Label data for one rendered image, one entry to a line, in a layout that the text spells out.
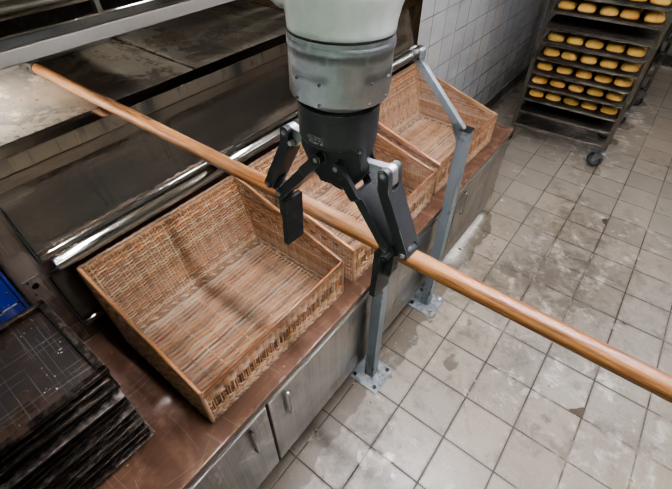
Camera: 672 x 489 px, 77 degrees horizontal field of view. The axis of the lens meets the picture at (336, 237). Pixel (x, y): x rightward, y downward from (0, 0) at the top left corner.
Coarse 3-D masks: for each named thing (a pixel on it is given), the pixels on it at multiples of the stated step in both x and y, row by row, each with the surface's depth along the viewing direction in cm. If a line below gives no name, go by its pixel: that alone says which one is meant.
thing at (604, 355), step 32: (96, 96) 103; (160, 128) 92; (224, 160) 83; (352, 224) 70; (416, 256) 65; (480, 288) 60; (512, 320) 59; (544, 320) 56; (576, 352) 55; (608, 352) 53; (640, 384) 51
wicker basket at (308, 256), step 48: (240, 192) 144; (144, 240) 122; (192, 240) 134; (240, 240) 149; (96, 288) 108; (144, 288) 126; (192, 288) 138; (240, 288) 139; (288, 288) 139; (336, 288) 134; (144, 336) 103; (192, 336) 125; (240, 336) 126; (288, 336) 121; (192, 384) 99; (240, 384) 110
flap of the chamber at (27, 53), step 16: (192, 0) 92; (208, 0) 94; (224, 0) 97; (144, 16) 85; (160, 16) 87; (176, 16) 90; (80, 32) 77; (96, 32) 79; (112, 32) 81; (16, 48) 71; (32, 48) 72; (48, 48) 74; (64, 48) 76; (0, 64) 70; (16, 64) 71
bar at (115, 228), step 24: (288, 120) 101; (456, 120) 142; (264, 144) 96; (456, 144) 146; (216, 168) 88; (456, 168) 152; (168, 192) 81; (456, 192) 159; (120, 216) 76; (144, 216) 78; (96, 240) 72; (72, 264) 71; (384, 288) 138; (432, 288) 198; (384, 312) 151; (432, 312) 203
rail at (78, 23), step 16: (144, 0) 84; (160, 0) 86; (176, 0) 89; (80, 16) 77; (96, 16) 78; (112, 16) 80; (128, 16) 83; (16, 32) 71; (32, 32) 72; (48, 32) 73; (64, 32) 75; (0, 48) 69
